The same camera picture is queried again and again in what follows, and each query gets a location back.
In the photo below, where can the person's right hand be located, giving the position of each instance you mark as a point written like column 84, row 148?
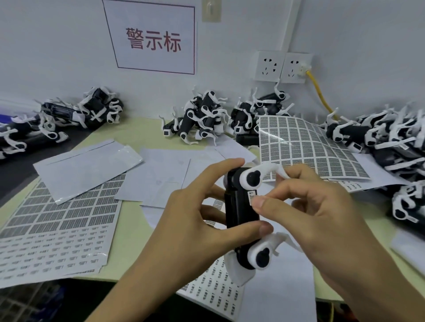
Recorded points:
column 325, row 225

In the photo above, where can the person's left hand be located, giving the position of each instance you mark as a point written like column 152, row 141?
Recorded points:
column 179, row 232

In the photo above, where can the person's left thumb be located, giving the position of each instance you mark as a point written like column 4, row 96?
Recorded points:
column 242, row 234

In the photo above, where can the person's left middle finger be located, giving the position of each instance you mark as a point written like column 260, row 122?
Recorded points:
column 206, row 193

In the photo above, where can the person's right middle finger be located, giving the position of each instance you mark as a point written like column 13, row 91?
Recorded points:
column 303, row 171

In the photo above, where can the person's right thumb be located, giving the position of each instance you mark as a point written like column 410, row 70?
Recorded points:
column 274, row 207

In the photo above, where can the black holder with white levers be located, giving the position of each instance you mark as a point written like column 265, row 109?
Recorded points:
column 240, row 212

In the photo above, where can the small white label sticker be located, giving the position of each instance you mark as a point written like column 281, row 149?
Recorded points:
column 252, row 195

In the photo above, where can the person's left forearm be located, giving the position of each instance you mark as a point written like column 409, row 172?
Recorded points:
column 139, row 295

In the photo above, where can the person's right forearm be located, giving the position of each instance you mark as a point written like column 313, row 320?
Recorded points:
column 378, row 288

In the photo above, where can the curled printed label sheet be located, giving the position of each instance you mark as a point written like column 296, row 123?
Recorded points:
column 308, row 146

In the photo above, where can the small printed label sheet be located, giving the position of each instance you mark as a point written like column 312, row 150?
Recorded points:
column 215, row 292

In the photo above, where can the pile of black clip parts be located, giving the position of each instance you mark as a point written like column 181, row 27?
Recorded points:
column 199, row 116
column 255, row 112
column 66, row 112
column 391, row 139

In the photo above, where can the white plug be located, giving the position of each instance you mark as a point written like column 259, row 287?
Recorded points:
column 304, row 69

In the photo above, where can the silver release sheet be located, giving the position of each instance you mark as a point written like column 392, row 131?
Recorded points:
column 89, row 169

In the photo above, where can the large printed label sheet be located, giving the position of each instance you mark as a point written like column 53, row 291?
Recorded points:
column 56, row 232

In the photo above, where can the dark storage crate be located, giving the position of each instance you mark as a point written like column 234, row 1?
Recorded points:
column 36, row 303

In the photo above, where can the blue crate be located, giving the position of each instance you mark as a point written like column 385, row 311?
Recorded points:
column 8, row 118

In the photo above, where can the white wall socket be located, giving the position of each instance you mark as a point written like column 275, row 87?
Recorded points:
column 295, row 68
column 269, row 66

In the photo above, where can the white wall sign red characters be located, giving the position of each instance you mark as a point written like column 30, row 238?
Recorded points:
column 151, row 35

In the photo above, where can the white adhesive wall hook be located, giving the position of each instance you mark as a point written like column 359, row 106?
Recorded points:
column 211, row 10

